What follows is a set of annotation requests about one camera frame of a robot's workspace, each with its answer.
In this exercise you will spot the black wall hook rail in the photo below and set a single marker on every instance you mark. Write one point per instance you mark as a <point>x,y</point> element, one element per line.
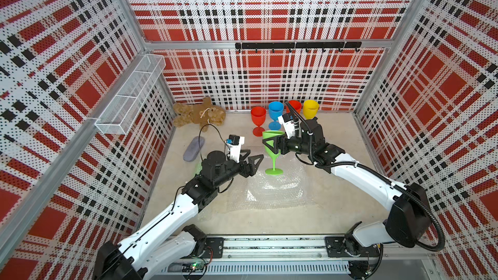
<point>338,45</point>

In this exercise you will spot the red wine glass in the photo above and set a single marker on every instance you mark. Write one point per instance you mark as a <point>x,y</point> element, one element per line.
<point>295,104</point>

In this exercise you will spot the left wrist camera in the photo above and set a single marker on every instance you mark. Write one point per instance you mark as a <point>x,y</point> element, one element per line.
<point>235,144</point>

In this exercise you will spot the wrapped pale green glass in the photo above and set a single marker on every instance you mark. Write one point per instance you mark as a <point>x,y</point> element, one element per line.
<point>198,168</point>

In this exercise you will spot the pink red glass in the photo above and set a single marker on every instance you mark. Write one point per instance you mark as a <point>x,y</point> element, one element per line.
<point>258,115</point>

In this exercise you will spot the yellow glass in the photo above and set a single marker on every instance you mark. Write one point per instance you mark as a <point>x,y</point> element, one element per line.
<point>310,109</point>

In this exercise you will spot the white wire mesh shelf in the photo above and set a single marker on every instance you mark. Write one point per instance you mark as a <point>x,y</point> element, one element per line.
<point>119,116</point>

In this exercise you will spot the green circuit board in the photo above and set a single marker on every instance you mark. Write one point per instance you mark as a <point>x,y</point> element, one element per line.
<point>193,267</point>

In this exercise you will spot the blue wine glass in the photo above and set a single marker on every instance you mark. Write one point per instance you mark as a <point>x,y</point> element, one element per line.
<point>275,110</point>

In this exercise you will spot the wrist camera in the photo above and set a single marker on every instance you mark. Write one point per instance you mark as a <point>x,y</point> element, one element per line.
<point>289,122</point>
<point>235,144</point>

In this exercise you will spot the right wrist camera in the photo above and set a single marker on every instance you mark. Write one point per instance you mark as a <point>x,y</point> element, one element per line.
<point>289,122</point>

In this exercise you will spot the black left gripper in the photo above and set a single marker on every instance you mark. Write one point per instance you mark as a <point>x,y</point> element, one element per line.
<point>250,170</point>

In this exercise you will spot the brown teddy bear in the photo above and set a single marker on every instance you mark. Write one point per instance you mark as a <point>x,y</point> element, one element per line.
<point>202,114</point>

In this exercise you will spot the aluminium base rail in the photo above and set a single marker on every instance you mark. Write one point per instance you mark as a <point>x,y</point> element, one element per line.
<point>253,247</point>

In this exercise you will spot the bright green glass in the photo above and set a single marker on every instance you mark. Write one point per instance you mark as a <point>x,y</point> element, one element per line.
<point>272,155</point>

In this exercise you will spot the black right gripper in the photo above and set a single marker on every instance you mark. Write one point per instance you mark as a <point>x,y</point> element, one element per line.
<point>280,140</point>

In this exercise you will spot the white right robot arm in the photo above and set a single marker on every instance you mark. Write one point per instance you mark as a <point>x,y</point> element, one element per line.
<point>410,222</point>

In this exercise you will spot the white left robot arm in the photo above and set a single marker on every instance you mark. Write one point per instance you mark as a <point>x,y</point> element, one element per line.
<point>166,238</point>

